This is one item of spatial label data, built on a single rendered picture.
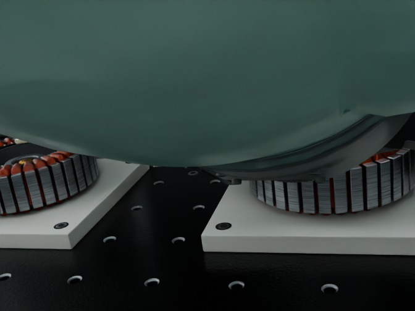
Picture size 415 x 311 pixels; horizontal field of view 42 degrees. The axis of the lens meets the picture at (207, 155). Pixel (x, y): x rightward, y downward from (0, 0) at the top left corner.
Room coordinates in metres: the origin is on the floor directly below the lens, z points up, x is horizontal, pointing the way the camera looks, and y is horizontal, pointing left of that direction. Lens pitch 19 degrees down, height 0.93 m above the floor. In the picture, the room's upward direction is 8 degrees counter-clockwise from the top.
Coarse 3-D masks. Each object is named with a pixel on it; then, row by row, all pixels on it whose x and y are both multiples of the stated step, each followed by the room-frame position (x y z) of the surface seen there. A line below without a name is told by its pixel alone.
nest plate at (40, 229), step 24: (120, 168) 0.44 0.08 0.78; (144, 168) 0.46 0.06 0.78; (96, 192) 0.40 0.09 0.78; (120, 192) 0.41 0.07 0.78; (0, 216) 0.37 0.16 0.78; (24, 216) 0.37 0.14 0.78; (48, 216) 0.36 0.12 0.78; (72, 216) 0.35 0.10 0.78; (96, 216) 0.36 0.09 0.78; (0, 240) 0.34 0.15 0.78; (24, 240) 0.34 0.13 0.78; (48, 240) 0.33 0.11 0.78; (72, 240) 0.33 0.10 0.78
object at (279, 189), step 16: (368, 160) 0.30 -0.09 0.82; (384, 160) 0.30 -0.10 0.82; (400, 160) 0.30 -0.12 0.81; (336, 176) 0.29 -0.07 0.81; (352, 176) 0.29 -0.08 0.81; (368, 176) 0.29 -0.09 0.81; (384, 176) 0.29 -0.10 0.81; (400, 176) 0.30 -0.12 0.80; (256, 192) 0.33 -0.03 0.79; (272, 192) 0.31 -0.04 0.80; (288, 192) 0.30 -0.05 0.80; (304, 192) 0.30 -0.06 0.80; (320, 192) 0.29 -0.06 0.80; (336, 192) 0.29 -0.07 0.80; (352, 192) 0.29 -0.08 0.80; (368, 192) 0.29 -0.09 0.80; (384, 192) 0.29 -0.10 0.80; (400, 192) 0.30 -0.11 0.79; (288, 208) 0.31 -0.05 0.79; (304, 208) 0.30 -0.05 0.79; (320, 208) 0.29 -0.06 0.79; (336, 208) 0.29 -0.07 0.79; (352, 208) 0.29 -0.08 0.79; (368, 208) 0.29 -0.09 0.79
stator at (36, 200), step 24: (0, 144) 0.45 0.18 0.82; (24, 144) 0.45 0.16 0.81; (0, 168) 0.38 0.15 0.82; (24, 168) 0.37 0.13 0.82; (48, 168) 0.38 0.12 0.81; (72, 168) 0.39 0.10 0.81; (96, 168) 0.42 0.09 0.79; (0, 192) 0.37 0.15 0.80; (24, 192) 0.36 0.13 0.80; (48, 192) 0.37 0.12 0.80; (72, 192) 0.38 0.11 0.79
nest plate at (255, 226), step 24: (240, 192) 0.36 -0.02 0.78; (408, 192) 0.32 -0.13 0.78; (216, 216) 0.32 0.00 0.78; (240, 216) 0.32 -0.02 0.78; (264, 216) 0.31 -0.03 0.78; (288, 216) 0.31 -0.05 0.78; (312, 216) 0.30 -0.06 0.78; (336, 216) 0.30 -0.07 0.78; (360, 216) 0.29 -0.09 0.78; (384, 216) 0.29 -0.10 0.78; (408, 216) 0.29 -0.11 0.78; (216, 240) 0.30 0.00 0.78; (240, 240) 0.29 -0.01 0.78; (264, 240) 0.29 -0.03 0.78; (288, 240) 0.28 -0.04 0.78; (312, 240) 0.28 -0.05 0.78; (336, 240) 0.27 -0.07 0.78; (360, 240) 0.27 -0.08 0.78; (384, 240) 0.27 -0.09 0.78; (408, 240) 0.26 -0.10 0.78
